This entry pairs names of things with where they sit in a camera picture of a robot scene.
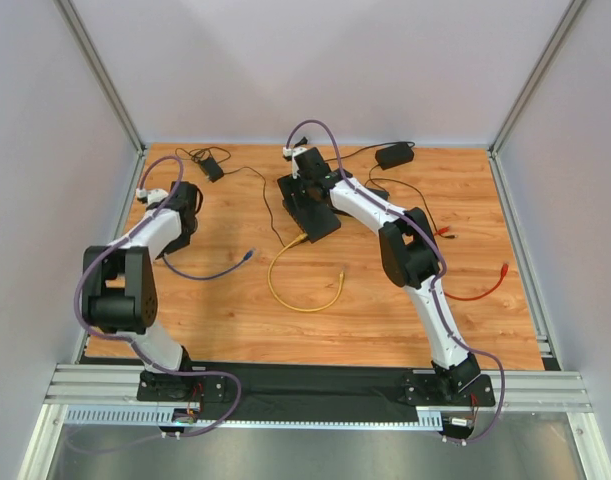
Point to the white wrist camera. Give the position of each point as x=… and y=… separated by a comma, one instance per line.
x=151, y=198
x=290, y=153

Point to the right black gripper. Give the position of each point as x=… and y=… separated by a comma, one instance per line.
x=295, y=190

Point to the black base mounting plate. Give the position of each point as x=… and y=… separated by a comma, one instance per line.
x=364, y=391

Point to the black network switch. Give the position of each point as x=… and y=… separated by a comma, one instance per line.
x=383, y=194
x=308, y=206

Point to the grey slotted cable duct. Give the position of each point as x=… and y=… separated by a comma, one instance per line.
x=168, y=416

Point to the large black power adapter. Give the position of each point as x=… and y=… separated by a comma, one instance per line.
x=394, y=155

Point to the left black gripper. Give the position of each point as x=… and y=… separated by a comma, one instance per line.
x=186, y=232

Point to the small black power adapter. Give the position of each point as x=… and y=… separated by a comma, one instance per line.
x=211, y=169

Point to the aluminium frame rail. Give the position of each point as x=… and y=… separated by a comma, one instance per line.
x=547, y=391

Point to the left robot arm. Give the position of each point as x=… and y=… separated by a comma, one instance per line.
x=116, y=298

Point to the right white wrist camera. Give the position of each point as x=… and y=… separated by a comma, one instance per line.
x=290, y=153

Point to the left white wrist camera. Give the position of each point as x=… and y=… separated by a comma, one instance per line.
x=151, y=198

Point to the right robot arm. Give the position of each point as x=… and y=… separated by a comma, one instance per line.
x=410, y=259

